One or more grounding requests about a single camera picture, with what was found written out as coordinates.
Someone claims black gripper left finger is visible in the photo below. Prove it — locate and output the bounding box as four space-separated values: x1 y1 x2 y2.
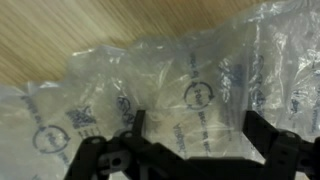
132 110 146 136

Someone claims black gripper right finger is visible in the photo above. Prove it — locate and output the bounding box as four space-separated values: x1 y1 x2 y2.
242 111 279 159

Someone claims large clear air-cushion bag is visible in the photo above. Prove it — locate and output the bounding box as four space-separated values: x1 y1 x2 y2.
0 0 320 180

